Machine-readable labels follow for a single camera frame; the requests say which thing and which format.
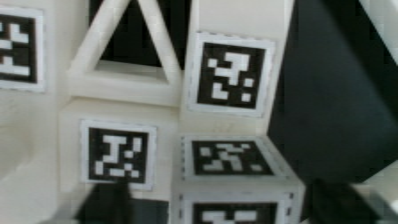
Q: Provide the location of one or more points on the white U-shaped border fence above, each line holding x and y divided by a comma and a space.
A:
382, 12

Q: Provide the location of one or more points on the white chair back frame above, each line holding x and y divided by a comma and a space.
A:
174, 53

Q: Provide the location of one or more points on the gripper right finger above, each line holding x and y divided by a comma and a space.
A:
338, 206

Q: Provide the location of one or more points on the white cube nut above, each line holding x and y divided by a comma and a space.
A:
234, 185

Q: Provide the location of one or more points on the white chair seat block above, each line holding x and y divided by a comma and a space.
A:
117, 143

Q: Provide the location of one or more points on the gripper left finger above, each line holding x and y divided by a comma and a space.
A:
112, 208

